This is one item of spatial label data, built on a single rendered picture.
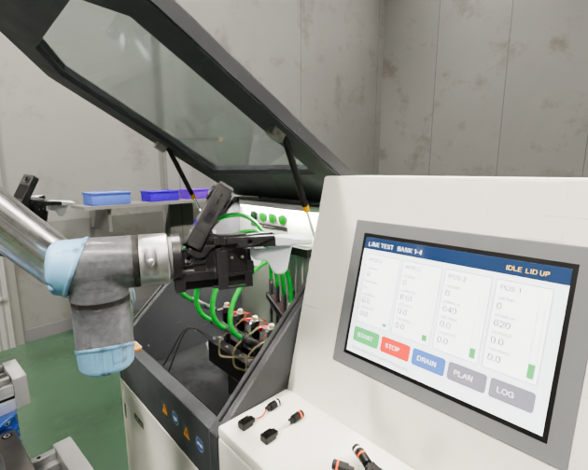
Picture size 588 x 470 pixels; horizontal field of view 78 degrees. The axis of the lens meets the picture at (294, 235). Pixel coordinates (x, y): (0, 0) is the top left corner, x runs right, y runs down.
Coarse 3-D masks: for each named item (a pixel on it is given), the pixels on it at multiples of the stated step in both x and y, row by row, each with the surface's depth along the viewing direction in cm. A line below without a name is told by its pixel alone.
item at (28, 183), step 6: (24, 174) 127; (30, 174) 127; (24, 180) 126; (30, 180) 126; (36, 180) 127; (18, 186) 126; (24, 186) 125; (30, 186) 125; (18, 192) 125; (24, 192) 124; (30, 192) 126; (18, 198) 124; (24, 198) 124; (24, 204) 125
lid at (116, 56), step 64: (0, 0) 78; (64, 0) 69; (128, 0) 62; (64, 64) 103; (128, 64) 88; (192, 64) 74; (192, 128) 112; (256, 128) 95; (256, 192) 148; (320, 192) 118
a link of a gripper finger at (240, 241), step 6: (228, 240) 53; (234, 240) 53; (240, 240) 52; (246, 240) 52; (252, 240) 52; (258, 240) 52; (264, 240) 52; (270, 240) 53; (234, 246) 53; (240, 246) 52; (246, 246) 53; (252, 246) 53
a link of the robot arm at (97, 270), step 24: (72, 240) 48; (96, 240) 49; (120, 240) 49; (48, 264) 45; (72, 264) 46; (96, 264) 47; (120, 264) 48; (48, 288) 46; (72, 288) 47; (96, 288) 47; (120, 288) 50
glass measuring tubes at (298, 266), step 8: (296, 248) 130; (304, 248) 129; (312, 248) 129; (296, 256) 135; (304, 256) 128; (288, 264) 138; (296, 264) 136; (304, 264) 129; (296, 272) 136; (304, 272) 130; (296, 280) 137; (304, 280) 130; (296, 288) 137
